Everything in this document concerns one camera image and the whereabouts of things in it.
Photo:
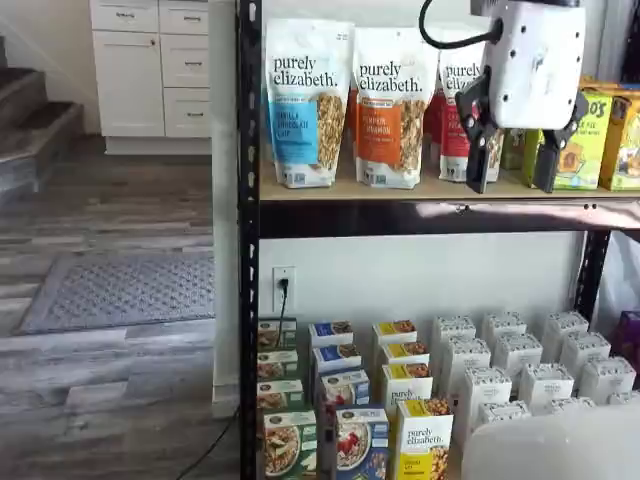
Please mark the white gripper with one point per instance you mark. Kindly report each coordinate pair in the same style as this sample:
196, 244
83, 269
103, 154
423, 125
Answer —
535, 65

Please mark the blue flax oatmeal box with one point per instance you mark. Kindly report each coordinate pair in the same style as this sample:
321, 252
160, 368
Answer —
330, 332
335, 356
360, 445
345, 387

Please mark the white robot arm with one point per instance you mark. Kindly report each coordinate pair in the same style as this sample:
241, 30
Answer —
550, 450

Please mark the green snack box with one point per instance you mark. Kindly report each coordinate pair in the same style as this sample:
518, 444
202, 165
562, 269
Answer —
585, 140

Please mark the yellow snack box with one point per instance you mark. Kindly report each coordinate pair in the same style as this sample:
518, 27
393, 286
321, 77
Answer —
622, 150

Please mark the wooden shelf board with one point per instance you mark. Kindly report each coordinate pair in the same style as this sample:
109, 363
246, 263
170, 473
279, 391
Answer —
350, 192

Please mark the white granola box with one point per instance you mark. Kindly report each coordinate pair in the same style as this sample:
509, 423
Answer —
487, 387
467, 352
585, 350
502, 412
452, 327
625, 398
517, 350
570, 404
504, 324
546, 382
565, 324
607, 377

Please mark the purple box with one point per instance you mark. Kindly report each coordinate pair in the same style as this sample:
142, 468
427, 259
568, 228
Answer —
631, 330

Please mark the yellow granola box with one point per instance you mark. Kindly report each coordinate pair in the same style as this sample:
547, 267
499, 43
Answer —
425, 440
404, 352
395, 331
406, 382

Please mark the green apple cinnamon oatmeal box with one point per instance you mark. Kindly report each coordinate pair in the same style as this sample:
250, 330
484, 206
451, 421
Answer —
287, 445
280, 395
277, 367
272, 332

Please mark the red granola bag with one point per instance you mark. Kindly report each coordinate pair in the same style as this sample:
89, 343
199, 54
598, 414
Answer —
452, 125

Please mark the orange granola bag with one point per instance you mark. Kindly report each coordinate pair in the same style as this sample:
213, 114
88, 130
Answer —
390, 110
352, 120

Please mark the white plastic bag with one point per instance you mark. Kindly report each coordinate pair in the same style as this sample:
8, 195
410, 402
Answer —
620, 280

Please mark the blue granola bag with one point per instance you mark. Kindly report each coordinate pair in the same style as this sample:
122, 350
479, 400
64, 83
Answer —
305, 100

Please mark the white drawer cabinet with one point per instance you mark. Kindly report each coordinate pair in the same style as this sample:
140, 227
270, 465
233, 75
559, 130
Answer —
130, 75

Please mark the grey floor mat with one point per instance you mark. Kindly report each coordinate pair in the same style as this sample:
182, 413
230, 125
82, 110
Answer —
125, 292

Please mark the wooden staircase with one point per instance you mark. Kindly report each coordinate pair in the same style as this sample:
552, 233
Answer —
30, 115

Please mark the white wall outlet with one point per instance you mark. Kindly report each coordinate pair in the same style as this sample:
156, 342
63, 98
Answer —
276, 300

